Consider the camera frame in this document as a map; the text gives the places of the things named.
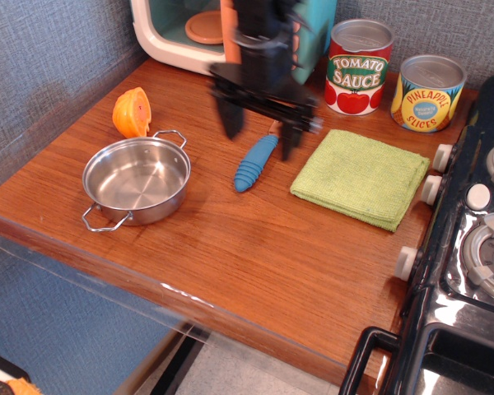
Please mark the orange plush toy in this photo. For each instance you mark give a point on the orange plush toy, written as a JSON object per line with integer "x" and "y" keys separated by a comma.
{"x": 23, "y": 387}

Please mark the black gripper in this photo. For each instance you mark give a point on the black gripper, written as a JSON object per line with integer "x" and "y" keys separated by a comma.
{"x": 262, "y": 83}

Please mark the blue handled fork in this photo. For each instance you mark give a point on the blue handled fork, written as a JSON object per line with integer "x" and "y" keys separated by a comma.
{"x": 252, "y": 165}

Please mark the orange half toy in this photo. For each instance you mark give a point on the orange half toy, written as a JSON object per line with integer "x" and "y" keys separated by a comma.
{"x": 131, "y": 114}

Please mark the white stove knob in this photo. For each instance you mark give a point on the white stove knob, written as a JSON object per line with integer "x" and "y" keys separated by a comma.
{"x": 430, "y": 189}
{"x": 442, "y": 157}
{"x": 405, "y": 261}

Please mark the black toy stove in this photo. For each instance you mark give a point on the black toy stove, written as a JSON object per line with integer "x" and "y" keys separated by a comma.
{"x": 446, "y": 342}

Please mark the green cloth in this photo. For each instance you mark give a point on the green cloth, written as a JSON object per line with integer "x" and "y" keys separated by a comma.
{"x": 362, "y": 178}

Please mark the stainless steel pot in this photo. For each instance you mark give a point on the stainless steel pot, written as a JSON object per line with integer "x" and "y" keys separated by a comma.
{"x": 137, "y": 181}

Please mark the tomato sauce can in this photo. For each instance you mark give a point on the tomato sauce can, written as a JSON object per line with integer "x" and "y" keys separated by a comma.
{"x": 358, "y": 62}

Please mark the teal toy microwave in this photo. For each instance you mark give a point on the teal toy microwave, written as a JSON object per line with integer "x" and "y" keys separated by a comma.
{"x": 194, "y": 34}

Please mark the pineapple slices can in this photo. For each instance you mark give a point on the pineapple slices can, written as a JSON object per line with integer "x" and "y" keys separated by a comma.
{"x": 427, "y": 92}

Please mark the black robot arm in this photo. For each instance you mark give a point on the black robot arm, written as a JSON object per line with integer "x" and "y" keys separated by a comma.
{"x": 265, "y": 19}

